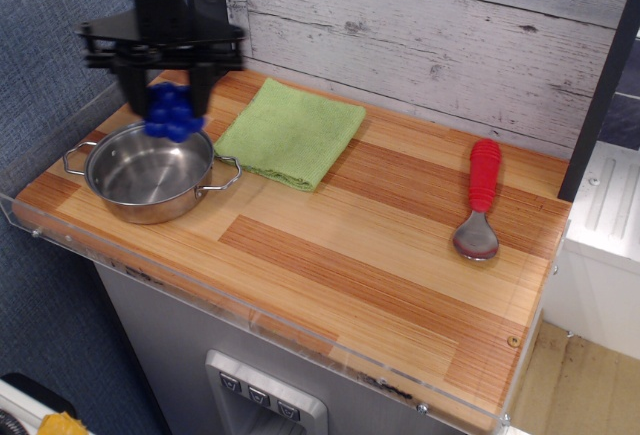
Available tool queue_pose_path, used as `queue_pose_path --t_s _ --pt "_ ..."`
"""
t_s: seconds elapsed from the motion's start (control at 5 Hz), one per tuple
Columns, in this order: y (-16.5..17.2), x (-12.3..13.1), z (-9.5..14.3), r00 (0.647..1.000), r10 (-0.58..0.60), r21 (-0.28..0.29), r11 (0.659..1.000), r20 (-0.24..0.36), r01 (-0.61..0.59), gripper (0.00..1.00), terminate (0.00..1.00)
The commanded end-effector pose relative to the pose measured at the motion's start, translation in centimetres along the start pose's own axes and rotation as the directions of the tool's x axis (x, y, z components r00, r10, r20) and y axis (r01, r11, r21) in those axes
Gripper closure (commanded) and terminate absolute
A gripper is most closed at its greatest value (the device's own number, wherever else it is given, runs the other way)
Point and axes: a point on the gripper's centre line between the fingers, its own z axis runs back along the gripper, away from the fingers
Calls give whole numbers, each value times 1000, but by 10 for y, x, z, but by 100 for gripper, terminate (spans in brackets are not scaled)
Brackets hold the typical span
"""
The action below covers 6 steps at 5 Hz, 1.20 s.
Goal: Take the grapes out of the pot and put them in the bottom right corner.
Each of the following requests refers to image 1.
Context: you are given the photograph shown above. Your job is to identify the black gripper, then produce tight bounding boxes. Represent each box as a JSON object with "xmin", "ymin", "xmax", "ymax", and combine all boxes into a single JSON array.
[{"xmin": 74, "ymin": 0, "xmax": 244, "ymax": 117}]

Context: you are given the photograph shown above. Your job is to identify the blue toy grape bunch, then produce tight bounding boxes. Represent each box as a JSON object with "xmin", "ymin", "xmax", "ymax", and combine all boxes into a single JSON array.
[{"xmin": 144, "ymin": 82, "xmax": 205, "ymax": 143}]

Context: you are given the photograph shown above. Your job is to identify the stainless steel pot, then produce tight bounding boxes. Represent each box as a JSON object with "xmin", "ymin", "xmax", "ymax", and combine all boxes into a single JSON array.
[{"xmin": 62, "ymin": 122, "xmax": 243, "ymax": 225}]

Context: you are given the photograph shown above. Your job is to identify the green folded cloth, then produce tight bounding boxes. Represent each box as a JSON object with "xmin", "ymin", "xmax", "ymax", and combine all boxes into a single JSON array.
[{"xmin": 215, "ymin": 78, "xmax": 366, "ymax": 192}]

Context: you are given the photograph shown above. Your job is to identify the grey toy fridge cabinet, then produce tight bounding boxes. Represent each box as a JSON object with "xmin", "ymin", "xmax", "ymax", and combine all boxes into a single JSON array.
[{"xmin": 92, "ymin": 260, "xmax": 469, "ymax": 435}]

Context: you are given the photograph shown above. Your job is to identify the clear acrylic table guard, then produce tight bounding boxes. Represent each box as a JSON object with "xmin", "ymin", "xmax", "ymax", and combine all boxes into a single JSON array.
[{"xmin": 7, "ymin": 55, "xmax": 570, "ymax": 434}]

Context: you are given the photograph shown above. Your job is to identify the silver dispenser button panel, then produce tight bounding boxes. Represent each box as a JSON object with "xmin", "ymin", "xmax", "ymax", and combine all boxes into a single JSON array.
[{"xmin": 205, "ymin": 350, "xmax": 329, "ymax": 434}]

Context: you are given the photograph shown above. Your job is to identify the black and yellow object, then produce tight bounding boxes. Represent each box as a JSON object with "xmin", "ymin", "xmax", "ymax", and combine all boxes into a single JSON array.
[{"xmin": 1, "ymin": 373, "xmax": 91, "ymax": 434}]

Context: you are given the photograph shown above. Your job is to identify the white toy sink unit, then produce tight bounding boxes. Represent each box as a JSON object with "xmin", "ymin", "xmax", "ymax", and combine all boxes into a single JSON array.
[{"xmin": 542, "ymin": 142, "xmax": 639, "ymax": 359}]

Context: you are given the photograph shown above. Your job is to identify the red handled metal spoon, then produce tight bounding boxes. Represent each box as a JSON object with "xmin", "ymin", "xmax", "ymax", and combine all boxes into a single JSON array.
[{"xmin": 453, "ymin": 139, "xmax": 502, "ymax": 261}]

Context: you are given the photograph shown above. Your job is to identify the right black vertical post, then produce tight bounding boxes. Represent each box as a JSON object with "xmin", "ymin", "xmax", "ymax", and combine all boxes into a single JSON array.
[{"xmin": 557, "ymin": 0, "xmax": 639, "ymax": 202}]

